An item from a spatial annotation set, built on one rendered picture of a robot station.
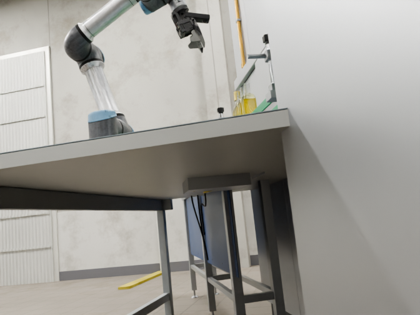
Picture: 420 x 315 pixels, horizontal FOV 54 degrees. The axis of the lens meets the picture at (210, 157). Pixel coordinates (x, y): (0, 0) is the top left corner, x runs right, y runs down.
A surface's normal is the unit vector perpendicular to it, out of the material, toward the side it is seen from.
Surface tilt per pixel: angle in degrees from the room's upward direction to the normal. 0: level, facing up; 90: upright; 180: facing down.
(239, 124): 90
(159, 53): 90
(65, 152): 90
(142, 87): 90
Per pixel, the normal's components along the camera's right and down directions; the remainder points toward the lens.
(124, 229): -0.22, -0.13
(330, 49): -0.98, 0.07
